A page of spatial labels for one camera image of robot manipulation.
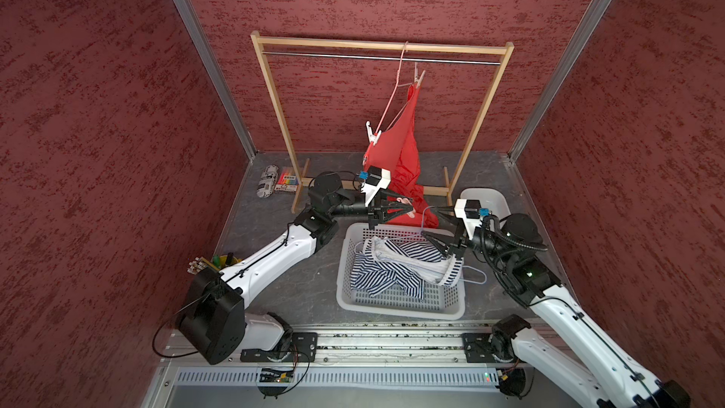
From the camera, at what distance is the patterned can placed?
3.53ft

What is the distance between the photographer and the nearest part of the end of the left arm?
60 cm

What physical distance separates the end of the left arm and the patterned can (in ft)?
1.99
